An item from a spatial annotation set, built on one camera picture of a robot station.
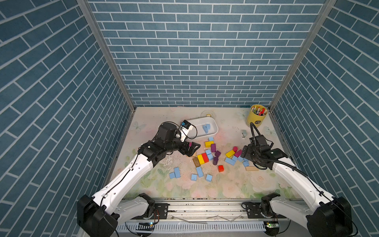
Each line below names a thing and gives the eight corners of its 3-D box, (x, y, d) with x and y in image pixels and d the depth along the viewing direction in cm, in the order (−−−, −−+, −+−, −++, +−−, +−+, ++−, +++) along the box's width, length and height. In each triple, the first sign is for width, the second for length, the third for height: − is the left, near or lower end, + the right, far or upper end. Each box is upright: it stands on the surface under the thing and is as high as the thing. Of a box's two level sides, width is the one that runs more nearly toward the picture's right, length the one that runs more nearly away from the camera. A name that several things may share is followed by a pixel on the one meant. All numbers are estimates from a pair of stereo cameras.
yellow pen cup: (248, 128, 108) (254, 116, 98) (245, 116, 115) (249, 104, 105) (263, 128, 108) (270, 116, 98) (259, 116, 115) (265, 104, 105)
